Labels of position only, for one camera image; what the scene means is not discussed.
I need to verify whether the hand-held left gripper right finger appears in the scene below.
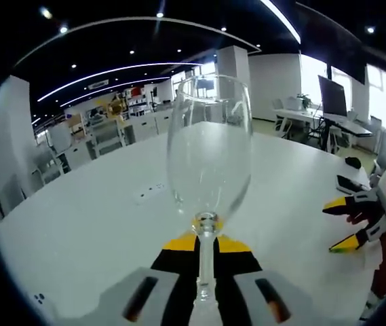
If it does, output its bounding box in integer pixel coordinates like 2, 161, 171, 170
212, 233, 320, 326

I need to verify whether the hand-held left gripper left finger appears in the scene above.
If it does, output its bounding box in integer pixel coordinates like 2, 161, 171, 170
77, 233, 200, 326

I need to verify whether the clear stemmed glass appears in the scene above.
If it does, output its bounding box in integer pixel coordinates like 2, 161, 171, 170
166, 75, 253, 326

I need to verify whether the black monitor on stand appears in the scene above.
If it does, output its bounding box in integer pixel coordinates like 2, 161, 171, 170
317, 75, 349, 119

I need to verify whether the black flat device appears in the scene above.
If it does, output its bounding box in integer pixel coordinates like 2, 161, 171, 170
336, 174, 372, 195

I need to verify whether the small black object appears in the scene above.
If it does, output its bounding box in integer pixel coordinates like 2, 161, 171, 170
344, 156, 364, 170

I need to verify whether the white table socket panel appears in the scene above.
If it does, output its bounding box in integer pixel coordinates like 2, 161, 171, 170
134, 183, 168, 206

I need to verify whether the white table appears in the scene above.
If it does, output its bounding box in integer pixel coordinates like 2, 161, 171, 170
0, 121, 382, 326

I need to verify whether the white office desk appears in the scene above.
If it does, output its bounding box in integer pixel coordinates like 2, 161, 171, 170
273, 107, 326, 137

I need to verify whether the potted green plant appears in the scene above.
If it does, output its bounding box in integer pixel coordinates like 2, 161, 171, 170
296, 93, 313, 110

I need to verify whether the low white cabinet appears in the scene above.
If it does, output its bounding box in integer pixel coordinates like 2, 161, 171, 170
155, 110, 174, 135
70, 139, 97, 160
121, 115, 161, 145

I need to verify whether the white shelving unit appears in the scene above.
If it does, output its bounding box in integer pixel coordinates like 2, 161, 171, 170
124, 86, 173, 115

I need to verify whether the white box cabinet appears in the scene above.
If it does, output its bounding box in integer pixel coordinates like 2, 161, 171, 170
48, 124, 71, 153

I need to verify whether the white square pillar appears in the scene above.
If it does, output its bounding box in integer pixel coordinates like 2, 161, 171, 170
0, 75, 38, 204
216, 46, 250, 120

